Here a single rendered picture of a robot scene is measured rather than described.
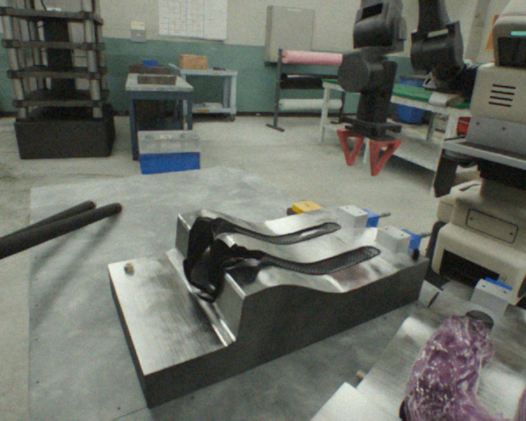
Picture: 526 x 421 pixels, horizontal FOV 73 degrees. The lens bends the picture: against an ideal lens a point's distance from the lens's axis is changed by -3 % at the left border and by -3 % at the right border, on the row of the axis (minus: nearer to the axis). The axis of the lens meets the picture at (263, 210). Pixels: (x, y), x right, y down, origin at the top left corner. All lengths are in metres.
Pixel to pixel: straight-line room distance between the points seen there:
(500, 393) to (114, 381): 0.46
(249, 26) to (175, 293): 6.85
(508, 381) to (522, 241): 0.60
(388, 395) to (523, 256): 0.67
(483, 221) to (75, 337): 0.95
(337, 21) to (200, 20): 2.63
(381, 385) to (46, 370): 0.43
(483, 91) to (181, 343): 0.87
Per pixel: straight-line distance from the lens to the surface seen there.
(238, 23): 7.23
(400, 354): 0.50
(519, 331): 0.68
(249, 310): 0.48
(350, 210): 0.77
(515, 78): 1.02
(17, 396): 1.73
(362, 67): 0.64
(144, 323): 0.54
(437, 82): 1.09
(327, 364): 0.58
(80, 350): 0.62
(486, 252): 1.06
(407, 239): 0.71
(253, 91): 7.35
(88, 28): 4.43
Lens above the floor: 1.21
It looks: 24 degrees down
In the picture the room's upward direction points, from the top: 4 degrees clockwise
